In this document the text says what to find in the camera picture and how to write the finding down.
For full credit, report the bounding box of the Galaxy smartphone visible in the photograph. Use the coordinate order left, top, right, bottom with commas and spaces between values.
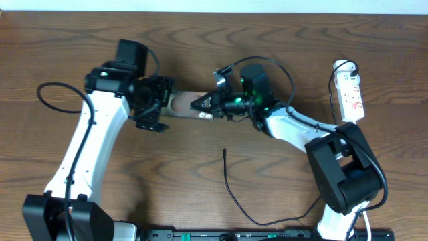
161, 91, 213, 121

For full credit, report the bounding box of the black charger cable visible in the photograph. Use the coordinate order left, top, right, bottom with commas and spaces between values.
222, 60, 360, 227

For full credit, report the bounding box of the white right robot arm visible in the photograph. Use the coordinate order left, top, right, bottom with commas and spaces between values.
190, 64, 388, 240

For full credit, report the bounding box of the white power strip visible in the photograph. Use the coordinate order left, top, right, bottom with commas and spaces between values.
333, 60, 365, 124

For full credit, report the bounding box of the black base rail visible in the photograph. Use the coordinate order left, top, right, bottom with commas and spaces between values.
136, 227, 395, 241

